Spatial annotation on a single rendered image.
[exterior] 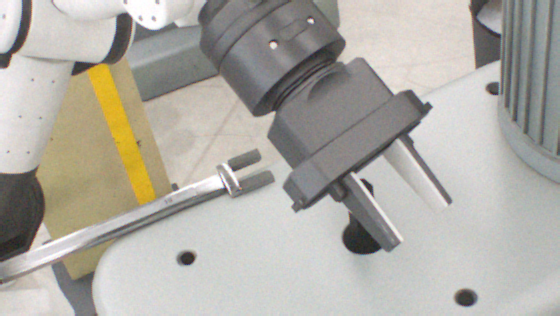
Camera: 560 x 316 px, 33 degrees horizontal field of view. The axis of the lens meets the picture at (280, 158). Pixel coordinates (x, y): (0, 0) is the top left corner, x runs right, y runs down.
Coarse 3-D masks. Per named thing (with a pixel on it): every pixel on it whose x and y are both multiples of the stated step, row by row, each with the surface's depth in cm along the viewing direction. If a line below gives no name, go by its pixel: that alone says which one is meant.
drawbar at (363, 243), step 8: (368, 184) 72; (352, 216) 73; (352, 224) 74; (360, 224) 73; (352, 232) 75; (360, 232) 74; (368, 232) 74; (352, 240) 76; (360, 240) 75; (368, 240) 75; (360, 248) 76; (368, 248) 76; (376, 248) 76
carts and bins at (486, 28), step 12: (480, 0) 309; (492, 0) 312; (480, 12) 309; (492, 12) 308; (480, 24) 287; (492, 24) 304; (480, 36) 293; (492, 36) 286; (480, 48) 297; (492, 48) 290; (480, 60) 302; (492, 60) 294
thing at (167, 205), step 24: (216, 168) 83; (240, 168) 83; (192, 192) 81; (216, 192) 81; (240, 192) 81; (120, 216) 80; (144, 216) 80; (72, 240) 79; (96, 240) 79; (0, 264) 79; (24, 264) 78; (48, 264) 78
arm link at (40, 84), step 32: (0, 0) 86; (0, 32) 86; (128, 32) 92; (0, 64) 92; (32, 64) 92; (64, 64) 94; (96, 64) 97; (0, 96) 94; (32, 96) 95; (64, 96) 99; (0, 128) 96; (32, 128) 97; (0, 160) 98; (32, 160) 100
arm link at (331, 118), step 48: (240, 48) 66; (288, 48) 65; (336, 48) 69; (240, 96) 68; (288, 96) 67; (336, 96) 66; (384, 96) 67; (288, 144) 66; (336, 144) 65; (384, 144) 66; (288, 192) 67
